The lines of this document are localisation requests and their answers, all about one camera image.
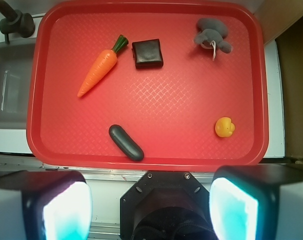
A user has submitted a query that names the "gray sink basin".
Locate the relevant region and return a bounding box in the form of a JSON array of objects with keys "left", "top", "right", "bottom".
[{"left": 0, "top": 38, "right": 36, "bottom": 130}]

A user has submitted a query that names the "yellow rubber duck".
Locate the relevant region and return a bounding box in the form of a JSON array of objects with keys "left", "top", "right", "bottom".
[{"left": 214, "top": 116, "right": 236, "bottom": 138}]

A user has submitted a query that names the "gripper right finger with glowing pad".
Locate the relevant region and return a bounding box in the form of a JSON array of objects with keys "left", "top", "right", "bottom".
[{"left": 209, "top": 164, "right": 303, "bottom": 240}]

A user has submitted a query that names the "orange toy carrot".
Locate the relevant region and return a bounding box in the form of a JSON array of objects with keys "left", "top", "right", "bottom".
[{"left": 77, "top": 34, "right": 129, "bottom": 98}]

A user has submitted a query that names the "dark metal faucet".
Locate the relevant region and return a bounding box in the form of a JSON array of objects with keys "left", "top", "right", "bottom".
[{"left": 0, "top": 0, "right": 36, "bottom": 45}]

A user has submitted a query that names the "gray plush animal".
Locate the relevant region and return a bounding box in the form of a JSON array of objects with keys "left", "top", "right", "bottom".
[{"left": 193, "top": 17, "right": 233, "bottom": 62}]

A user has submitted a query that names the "dark green toy cucumber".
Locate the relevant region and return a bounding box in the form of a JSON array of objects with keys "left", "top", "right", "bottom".
[{"left": 108, "top": 124, "right": 145, "bottom": 162}]

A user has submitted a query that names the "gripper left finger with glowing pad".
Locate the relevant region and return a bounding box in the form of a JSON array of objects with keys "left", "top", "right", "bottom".
[{"left": 0, "top": 170, "right": 93, "bottom": 240}]

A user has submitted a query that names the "dark brown square block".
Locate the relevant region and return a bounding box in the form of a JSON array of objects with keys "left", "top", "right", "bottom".
[{"left": 132, "top": 38, "right": 164, "bottom": 69}]

